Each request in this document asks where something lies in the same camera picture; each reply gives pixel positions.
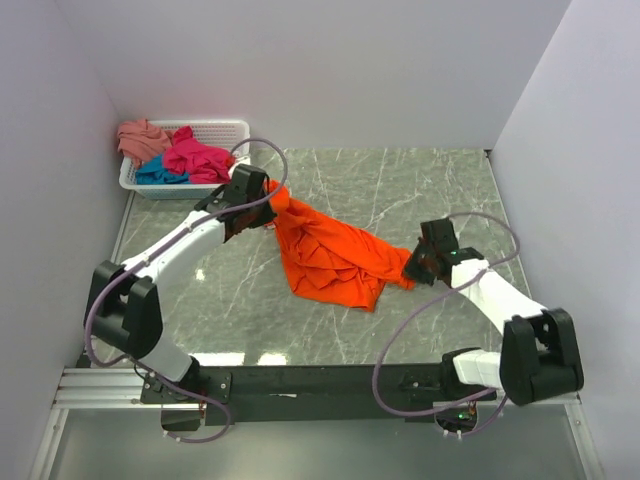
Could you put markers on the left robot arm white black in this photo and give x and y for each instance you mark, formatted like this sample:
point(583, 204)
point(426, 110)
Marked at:
point(124, 308)

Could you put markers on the white plastic laundry basket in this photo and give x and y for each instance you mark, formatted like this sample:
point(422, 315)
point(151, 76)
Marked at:
point(212, 132)

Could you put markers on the aluminium frame rail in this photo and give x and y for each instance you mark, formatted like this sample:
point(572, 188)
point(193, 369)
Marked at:
point(83, 388)

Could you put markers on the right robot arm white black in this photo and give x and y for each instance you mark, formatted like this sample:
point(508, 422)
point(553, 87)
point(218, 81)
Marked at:
point(539, 356)

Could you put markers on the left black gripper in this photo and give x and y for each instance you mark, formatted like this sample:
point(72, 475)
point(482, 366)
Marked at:
point(267, 216)

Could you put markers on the orange t shirt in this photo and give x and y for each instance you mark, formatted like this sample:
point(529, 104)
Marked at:
point(328, 261)

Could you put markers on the magenta t shirt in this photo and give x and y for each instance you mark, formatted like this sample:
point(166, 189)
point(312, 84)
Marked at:
point(203, 164)

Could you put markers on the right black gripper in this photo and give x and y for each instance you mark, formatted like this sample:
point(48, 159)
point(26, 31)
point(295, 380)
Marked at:
point(412, 269)

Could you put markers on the blue t shirt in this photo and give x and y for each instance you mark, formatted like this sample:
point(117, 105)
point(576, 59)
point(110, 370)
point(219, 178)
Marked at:
point(154, 173)

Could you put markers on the salmon pink t shirt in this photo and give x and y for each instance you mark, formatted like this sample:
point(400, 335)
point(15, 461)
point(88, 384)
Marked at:
point(141, 141)

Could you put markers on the black base beam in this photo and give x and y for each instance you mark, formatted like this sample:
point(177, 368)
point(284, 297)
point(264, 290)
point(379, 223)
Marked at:
point(338, 392)

